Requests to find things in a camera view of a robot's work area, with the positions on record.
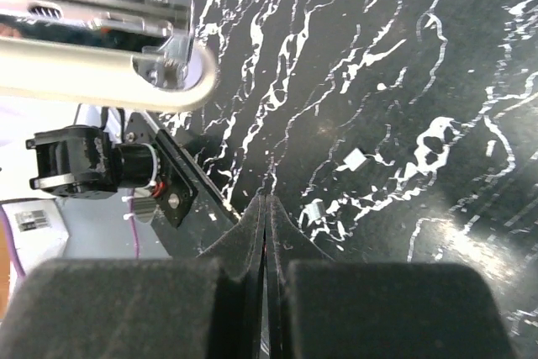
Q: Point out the black stapler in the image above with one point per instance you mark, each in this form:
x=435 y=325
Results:
x=137 y=54

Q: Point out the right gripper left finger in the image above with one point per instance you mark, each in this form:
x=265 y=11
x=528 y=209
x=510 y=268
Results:
x=205 y=307

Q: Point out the small staple piece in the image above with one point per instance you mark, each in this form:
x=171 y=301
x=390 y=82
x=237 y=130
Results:
x=354 y=160
x=314 y=211

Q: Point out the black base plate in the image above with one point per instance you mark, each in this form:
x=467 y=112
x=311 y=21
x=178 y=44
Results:
x=184 y=209

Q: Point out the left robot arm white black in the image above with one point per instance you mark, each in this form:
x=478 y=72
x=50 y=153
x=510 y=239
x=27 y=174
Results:
x=81 y=161

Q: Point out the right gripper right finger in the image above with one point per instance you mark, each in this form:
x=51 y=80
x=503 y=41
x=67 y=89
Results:
x=319 y=308

